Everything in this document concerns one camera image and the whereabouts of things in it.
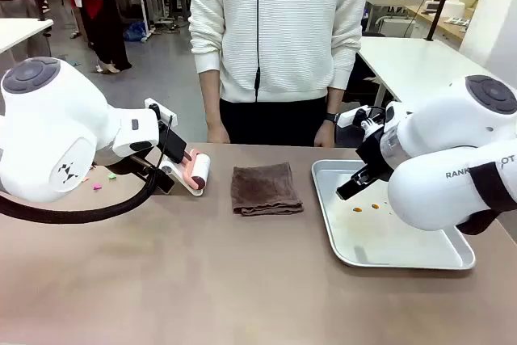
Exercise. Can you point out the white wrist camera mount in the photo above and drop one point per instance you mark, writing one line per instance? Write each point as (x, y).
(347, 118)
(161, 110)

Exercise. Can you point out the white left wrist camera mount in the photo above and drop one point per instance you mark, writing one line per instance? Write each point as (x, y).
(161, 110)

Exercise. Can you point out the white side table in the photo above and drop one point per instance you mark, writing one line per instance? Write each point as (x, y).
(20, 32)

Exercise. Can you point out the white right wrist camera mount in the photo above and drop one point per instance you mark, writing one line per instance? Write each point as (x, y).
(347, 118)

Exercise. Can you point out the large white table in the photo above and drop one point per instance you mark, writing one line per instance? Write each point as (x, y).
(420, 62)

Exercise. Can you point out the black wristwatch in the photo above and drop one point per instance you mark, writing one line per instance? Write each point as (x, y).
(332, 117)

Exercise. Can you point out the person's left hand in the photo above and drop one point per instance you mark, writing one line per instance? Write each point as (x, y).
(324, 135)

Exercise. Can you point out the person's left forearm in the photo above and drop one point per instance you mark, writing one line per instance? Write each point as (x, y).
(334, 100)

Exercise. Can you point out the black trousers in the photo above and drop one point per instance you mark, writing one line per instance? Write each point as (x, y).
(274, 123)

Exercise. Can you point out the blue plastic bag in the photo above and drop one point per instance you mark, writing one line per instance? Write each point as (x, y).
(134, 32)

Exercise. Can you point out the person in white sweater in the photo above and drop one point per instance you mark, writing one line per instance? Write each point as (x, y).
(282, 26)

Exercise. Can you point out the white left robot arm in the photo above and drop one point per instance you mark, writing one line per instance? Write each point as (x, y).
(52, 119)

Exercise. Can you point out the person's right hand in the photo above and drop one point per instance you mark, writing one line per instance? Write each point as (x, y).
(219, 135)

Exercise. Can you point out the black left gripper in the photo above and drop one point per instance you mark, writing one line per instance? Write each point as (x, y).
(150, 165)

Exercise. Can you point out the person's right forearm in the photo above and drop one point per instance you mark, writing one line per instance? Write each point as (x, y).
(211, 98)

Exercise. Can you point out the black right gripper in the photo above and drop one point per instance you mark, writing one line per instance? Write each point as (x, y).
(379, 155)

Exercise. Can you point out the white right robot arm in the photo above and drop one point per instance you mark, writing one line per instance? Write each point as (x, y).
(444, 139)

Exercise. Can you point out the brown towel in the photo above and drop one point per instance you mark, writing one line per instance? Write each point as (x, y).
(264, 189)

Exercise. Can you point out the bystander in red white top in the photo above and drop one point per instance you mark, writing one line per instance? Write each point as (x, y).
(101, 9)

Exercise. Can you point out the silver metal tray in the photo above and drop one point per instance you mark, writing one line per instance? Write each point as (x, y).
(379, 244)

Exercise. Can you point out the white folding stand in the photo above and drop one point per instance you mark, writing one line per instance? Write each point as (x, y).
(169, 168)

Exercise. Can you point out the wooden workbench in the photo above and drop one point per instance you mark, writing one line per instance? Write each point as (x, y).
(440, 22)

